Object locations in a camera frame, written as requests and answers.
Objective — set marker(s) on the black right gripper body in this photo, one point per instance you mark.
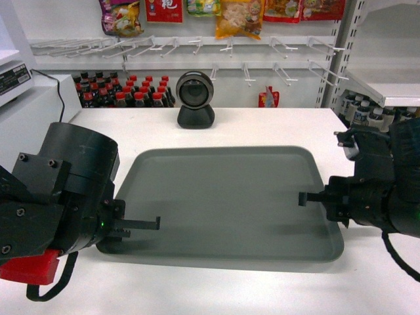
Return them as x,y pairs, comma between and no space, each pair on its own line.
366,203

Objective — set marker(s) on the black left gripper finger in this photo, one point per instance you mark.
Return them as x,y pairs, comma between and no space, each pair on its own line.
120,224

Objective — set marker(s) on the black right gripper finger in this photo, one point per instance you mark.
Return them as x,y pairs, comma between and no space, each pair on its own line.
305,197

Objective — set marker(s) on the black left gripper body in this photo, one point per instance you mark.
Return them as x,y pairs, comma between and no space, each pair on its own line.
88,219

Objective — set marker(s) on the grey rectangular serving tray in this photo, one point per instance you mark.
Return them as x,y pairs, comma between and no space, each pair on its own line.
234,207

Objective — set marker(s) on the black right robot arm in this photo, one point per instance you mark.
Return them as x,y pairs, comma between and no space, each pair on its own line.
403,204

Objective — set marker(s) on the red block on left arm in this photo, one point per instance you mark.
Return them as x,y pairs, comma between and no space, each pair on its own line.
35,270

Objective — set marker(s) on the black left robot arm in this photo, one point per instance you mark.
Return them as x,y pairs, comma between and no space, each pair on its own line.
62,198

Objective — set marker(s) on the white checkout table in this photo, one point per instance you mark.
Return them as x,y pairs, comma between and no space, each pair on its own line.
364,280

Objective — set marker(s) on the red small sauce pouch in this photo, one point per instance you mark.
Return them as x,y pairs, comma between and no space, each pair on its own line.
269,98

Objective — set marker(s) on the white cash register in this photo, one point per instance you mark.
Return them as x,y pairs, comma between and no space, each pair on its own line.
17,79

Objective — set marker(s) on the black round barcode scanner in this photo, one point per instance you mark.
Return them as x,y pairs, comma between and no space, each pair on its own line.
195,90

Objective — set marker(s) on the yellow snack bag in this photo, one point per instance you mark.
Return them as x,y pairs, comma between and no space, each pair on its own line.
240,18

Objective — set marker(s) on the purple snack bag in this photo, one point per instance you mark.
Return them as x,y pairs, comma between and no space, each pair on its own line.
120,18

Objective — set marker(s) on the red hanging snack pouch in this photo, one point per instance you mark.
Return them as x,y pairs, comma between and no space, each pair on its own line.
164,11

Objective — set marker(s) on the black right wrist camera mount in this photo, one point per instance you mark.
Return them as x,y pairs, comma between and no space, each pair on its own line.
369,149

